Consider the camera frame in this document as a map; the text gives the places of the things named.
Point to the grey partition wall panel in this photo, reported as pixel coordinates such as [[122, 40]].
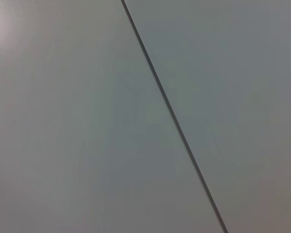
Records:
[[63, 121], [232, 85]]

